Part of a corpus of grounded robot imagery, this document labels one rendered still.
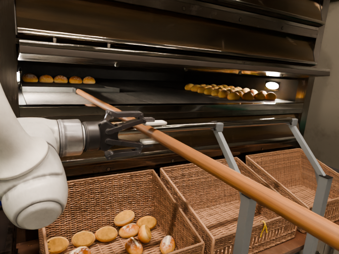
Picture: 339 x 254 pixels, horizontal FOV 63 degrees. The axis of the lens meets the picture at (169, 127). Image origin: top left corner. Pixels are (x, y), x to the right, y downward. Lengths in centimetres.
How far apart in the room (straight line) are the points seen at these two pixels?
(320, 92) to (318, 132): 59
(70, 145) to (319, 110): 419
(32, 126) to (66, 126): 7
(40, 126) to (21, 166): 17
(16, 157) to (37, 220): 11
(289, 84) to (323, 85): 233
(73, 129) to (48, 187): 21
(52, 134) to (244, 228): 75
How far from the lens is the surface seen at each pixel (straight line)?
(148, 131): 79
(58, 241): 131
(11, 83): 121
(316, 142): 466
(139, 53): 116
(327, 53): 461
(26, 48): 106
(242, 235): 111
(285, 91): 230
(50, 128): 67
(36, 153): 51
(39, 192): 50
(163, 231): 143
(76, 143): 68
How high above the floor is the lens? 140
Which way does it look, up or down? 13 degrees down
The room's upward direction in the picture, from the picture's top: 5 degrees clockwise
